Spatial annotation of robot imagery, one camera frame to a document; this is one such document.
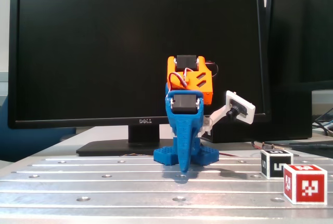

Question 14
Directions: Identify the small board with jumper wires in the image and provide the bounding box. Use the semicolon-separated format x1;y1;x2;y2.
251;140;289;151

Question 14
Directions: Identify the black flat pad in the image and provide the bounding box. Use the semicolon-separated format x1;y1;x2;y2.
288;140;333;157

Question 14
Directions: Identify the wrist servo cable loop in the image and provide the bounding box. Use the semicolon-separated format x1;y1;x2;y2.
168;62;219;89

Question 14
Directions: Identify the black Dell computer monitor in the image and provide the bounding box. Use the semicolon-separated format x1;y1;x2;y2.
7;0;271;157

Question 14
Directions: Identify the multicolour ribbon wire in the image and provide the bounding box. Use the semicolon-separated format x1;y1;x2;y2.
119;152;155;157

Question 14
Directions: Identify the black cable bundle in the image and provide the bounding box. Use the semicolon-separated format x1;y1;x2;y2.
312;108;333;134

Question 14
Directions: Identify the blue chair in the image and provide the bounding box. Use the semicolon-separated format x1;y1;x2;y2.
0;96;78;162

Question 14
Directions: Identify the aluminium slotted base plate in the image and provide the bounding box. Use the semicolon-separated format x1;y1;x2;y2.
0;156;333;220

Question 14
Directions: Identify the red white power wire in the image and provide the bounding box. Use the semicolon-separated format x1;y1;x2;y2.
219;151;244;157

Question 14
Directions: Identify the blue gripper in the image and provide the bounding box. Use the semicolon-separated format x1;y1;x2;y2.
165;90;205;176

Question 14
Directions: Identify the black unbranded monitor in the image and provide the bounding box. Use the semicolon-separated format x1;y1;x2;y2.
265;0;333;85

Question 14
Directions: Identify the red cube with white marker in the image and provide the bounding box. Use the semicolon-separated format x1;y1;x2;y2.
283;164;328;205

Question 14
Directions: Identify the black cube with white marker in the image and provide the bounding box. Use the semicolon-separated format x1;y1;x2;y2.
260;149;294;180

